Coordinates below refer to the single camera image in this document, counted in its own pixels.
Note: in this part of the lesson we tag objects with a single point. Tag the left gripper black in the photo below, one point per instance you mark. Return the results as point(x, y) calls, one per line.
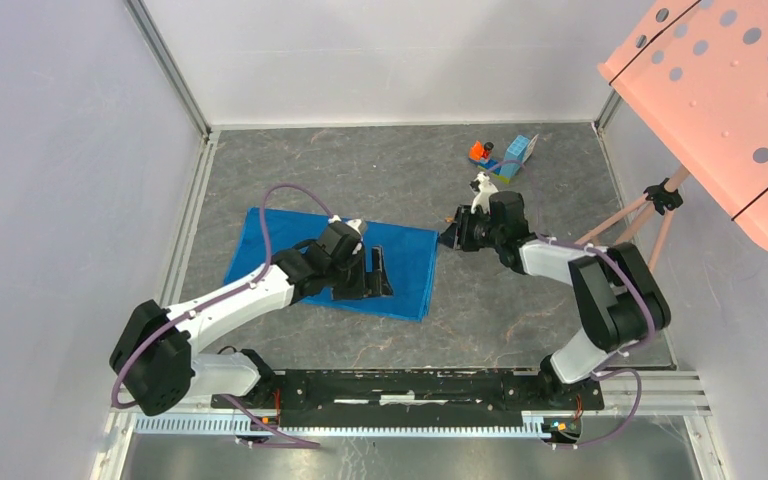
point(361, 289)

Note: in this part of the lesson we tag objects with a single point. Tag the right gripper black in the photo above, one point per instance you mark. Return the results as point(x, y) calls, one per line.
point(463, 220)

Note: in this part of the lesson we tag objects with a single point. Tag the blue cloth napkin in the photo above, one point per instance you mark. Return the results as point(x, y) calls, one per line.
point(409, 258)

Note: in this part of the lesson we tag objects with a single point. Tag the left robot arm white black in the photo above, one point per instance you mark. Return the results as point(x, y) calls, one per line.
point(159, 358)

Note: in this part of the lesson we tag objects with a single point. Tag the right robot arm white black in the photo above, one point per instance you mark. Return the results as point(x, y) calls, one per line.
point(620, 305)

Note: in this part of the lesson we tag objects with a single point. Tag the toy brick set colourful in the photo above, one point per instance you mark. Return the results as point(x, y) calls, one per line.
point(481, 154)

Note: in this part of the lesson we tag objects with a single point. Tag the pink perforated music stand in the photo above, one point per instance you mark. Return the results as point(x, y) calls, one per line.
point(691, 86)

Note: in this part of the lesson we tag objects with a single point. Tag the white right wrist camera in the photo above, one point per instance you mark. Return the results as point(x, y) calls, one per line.
point(483, 190)

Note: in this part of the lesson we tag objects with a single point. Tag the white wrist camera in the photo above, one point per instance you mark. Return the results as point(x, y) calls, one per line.
point(358, 227)
point(483, 190)

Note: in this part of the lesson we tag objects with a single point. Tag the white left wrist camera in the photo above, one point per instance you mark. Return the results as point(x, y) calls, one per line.
point(358, 227)

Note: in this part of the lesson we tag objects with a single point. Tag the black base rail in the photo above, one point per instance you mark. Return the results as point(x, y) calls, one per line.
point(435, 402)

